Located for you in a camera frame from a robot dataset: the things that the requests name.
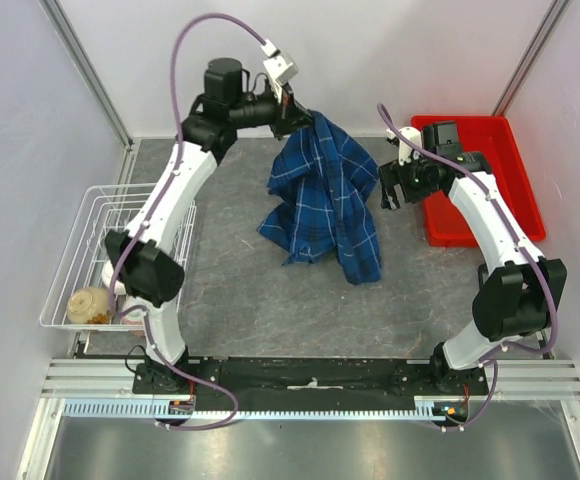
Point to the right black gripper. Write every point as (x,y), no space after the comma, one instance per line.
(391,174)

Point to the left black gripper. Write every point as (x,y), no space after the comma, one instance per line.
(290,116)

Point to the blue plaid shirt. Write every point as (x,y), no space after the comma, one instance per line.
(324,178)

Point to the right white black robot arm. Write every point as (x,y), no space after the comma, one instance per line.
(520,288)

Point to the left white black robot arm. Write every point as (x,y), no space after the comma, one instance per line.
(139,258)

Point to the red plastic bin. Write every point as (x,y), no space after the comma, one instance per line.
(444,226)

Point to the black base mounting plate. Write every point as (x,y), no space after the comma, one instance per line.
(306,382)

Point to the pink patterned ceramic bowl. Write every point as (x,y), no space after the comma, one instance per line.
(131,317)

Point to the beige ceramic bowl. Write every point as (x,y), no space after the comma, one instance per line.
(89,306)

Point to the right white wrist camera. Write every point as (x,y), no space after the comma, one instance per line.
(407,137)

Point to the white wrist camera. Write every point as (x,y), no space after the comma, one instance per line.
(279,66)
(407,137)

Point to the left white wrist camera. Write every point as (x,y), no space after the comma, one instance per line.
(279,66)

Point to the white wire dish rack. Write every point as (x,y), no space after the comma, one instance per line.
(103,208)

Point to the aluminium slotted rail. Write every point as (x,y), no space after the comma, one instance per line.
(167,410)

